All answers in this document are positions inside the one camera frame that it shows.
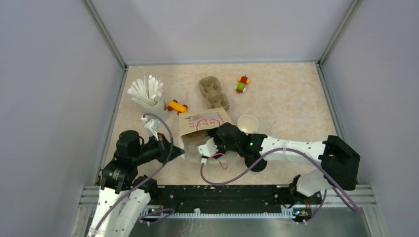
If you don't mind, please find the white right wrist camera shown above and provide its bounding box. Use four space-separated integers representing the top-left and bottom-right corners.
197 138 218 164

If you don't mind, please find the yellow toy brick car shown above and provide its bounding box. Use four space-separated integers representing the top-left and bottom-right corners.
167 100 188 115

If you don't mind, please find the white straw holder cup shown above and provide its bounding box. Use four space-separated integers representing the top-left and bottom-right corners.
143 98 169 121

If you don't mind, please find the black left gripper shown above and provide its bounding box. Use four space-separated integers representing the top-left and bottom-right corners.
132 132 185 165

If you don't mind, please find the stack of paper cups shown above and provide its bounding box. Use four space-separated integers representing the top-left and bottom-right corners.
237 115 259 134

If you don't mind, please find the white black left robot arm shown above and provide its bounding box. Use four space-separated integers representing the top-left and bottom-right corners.
87 130 185 237

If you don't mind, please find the black cup lid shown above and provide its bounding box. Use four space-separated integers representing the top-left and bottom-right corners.
251 159 267 172

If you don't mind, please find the kraft pink paper bag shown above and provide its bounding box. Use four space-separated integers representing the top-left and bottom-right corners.
179 108 235 164

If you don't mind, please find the brown cardboard cup carrier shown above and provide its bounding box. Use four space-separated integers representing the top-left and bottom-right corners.
198 76 230 111

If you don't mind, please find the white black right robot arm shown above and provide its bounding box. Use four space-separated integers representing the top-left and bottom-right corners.
197 123 360 203

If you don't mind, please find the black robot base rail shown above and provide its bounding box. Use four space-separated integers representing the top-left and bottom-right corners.
149 185 322 206

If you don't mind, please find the red green toy brick car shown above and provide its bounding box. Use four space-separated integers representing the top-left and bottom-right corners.
234 75 250 93

